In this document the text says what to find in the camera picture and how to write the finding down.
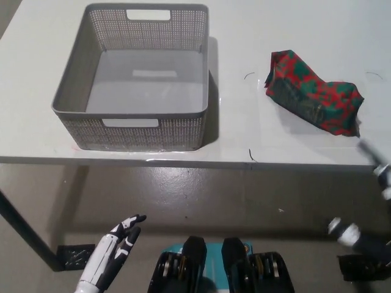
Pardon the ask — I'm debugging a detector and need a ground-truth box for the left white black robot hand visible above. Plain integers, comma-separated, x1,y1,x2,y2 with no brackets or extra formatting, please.
78,214,147,288

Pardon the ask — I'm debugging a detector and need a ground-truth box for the black ribbed robot body block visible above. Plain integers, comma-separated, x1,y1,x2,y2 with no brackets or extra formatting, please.
221,236,296,293
146,235,208,293

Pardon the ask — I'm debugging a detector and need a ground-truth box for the black table leg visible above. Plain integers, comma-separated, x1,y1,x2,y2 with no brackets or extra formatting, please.
0,188,65,272

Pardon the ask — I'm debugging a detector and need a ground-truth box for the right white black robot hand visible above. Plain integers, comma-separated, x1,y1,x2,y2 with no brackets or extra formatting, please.
327,137,391,260

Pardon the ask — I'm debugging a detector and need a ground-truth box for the red green coffee bean bag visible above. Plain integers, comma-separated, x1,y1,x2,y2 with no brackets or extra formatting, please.
263,49,366,139

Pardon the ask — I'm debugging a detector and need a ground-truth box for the grey perforated plastic basket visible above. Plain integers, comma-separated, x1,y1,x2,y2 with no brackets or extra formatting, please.
51,3,210,152

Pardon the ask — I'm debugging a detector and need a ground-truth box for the black table foot plate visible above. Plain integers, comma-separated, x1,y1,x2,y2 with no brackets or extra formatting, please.
56,243,97,271
337,252,391,282

